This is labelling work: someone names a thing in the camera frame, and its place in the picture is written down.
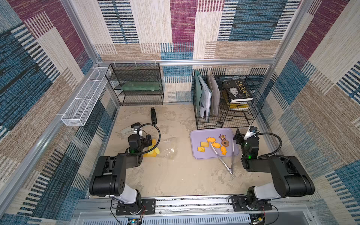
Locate chocolate donut cookie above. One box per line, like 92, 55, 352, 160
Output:
221, 140, 230, 148

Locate orange fish cookie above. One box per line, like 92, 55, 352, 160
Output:
206, 137, 216, 143
220, 146, 227, 156

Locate metal tongs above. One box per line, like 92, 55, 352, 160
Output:
209, 139, 235, 175

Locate clear duck resealable bag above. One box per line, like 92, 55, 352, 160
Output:
144, 137, 180, 160

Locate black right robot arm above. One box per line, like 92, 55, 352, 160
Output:
229, 126, 315, 212

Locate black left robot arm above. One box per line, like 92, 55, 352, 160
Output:
89, 123, 161, 215

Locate grey stapler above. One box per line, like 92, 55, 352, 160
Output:
121, 122, 141, 135

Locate lilac plastic tray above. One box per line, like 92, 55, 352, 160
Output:
190, 128, 239, 160

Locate yellow book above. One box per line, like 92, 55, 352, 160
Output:
222, 90, 249, 111

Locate black portrait book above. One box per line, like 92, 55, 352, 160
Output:
223, 80, 253, 103

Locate white paper sheets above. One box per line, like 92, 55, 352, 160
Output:
198, 75, 212, 118

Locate brown envelope folder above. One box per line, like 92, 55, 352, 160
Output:
207, 70, 220, 116

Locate green folder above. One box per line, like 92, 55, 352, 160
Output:
195, 70, 202, 115

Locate black wire file organizer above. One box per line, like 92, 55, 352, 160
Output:
192, 70, 264, 130

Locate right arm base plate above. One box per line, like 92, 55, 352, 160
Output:
228, 195, 272, 212

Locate black wire shelf rack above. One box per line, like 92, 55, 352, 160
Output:
106, 63, 164, 106

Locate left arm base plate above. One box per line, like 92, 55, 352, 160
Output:
115, 198, 156, 216

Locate white mesh wall basket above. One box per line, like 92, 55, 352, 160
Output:
61, 67, 107, 127

